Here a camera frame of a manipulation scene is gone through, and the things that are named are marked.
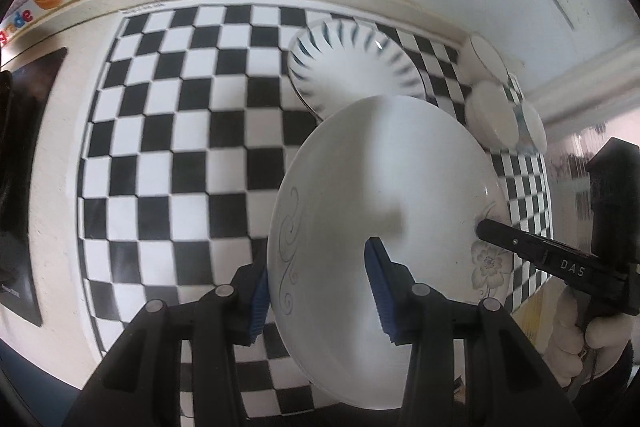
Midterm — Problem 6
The white bowl blue rim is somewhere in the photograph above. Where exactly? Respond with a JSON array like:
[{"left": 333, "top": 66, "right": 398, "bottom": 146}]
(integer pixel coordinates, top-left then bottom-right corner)
[{"left": 514, "top": 100, "right": 548, "bottom": 154}]

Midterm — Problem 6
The white floral plate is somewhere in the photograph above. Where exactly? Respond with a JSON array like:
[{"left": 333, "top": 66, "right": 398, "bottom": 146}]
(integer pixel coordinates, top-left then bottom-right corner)
[{"left": 266, "top": 94, "right": 516, "bottom": 411}]

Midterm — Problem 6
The white plate blue leaf pattern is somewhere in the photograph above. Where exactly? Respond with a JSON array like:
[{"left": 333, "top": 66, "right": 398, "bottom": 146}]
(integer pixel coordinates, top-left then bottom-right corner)
[{"left": 288, "top": 20, "right": 426, "bottom": 120}]

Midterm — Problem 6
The white gloved right hand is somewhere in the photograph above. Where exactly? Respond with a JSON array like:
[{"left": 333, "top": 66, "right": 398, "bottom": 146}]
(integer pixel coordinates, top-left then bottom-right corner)
[{"left": 542, "top": 287, "right": 634, "bottom": 388}]

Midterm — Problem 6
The black stove top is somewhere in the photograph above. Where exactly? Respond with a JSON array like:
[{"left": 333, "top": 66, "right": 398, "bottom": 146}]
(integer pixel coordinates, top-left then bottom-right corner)
[{"left": 1, "top": 48, "right": 67, "bottom": 327}]

